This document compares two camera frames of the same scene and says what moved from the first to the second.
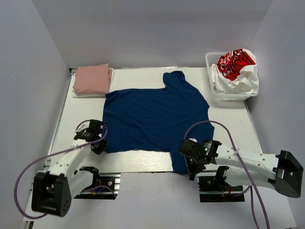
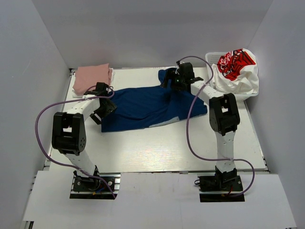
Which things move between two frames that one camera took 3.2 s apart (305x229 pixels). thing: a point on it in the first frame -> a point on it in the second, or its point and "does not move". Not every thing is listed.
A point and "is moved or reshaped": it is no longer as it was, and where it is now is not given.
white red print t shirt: x=236 y=72 does not move
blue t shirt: x=156 y=119 is moved or reshaped
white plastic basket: x=211 y=59 does not move
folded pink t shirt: x=93 y=80 does not move
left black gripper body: x=102 y=145 -> x=103 y=110
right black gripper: x=193 y=171 -> x=169 y=75
